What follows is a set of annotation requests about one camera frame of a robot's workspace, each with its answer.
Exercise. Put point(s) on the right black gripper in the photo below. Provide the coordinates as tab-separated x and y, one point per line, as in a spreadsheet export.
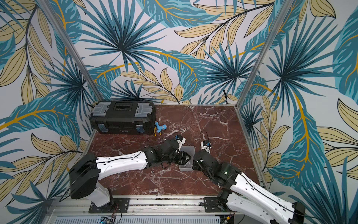
197	161

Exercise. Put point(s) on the blue yellow clamp tool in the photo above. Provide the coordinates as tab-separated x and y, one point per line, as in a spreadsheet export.
158	129

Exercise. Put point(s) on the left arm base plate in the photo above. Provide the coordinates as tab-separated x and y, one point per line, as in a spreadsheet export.
117	205

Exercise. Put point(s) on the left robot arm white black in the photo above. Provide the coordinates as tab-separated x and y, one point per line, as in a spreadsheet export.
90	169

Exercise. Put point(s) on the black plastic toolbox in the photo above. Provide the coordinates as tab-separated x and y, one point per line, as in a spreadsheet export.
124	117

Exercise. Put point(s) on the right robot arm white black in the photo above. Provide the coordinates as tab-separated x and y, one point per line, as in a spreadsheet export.
239	193

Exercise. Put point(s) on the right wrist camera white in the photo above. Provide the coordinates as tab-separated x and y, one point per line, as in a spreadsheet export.
206	145

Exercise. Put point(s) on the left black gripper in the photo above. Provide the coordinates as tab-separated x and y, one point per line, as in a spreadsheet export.
184	154

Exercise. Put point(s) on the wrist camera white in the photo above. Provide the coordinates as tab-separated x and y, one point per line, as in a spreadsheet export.
206	145
181	140

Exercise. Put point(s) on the metal frame post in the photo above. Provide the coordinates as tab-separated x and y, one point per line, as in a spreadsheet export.
265	48
60	30

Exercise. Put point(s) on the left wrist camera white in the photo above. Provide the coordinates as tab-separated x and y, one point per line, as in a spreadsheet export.
181	140

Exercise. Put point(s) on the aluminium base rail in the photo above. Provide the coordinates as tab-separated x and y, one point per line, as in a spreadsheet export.
172	209

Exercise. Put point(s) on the translucent plastic storage box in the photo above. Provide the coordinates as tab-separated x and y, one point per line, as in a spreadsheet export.
189	166

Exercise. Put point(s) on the left metal frame post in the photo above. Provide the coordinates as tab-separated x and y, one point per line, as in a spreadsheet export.
60	30

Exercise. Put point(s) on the right metal frame post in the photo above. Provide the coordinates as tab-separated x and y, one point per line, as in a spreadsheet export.
265	48

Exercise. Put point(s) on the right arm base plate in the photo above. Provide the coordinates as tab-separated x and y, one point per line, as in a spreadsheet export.
215	204

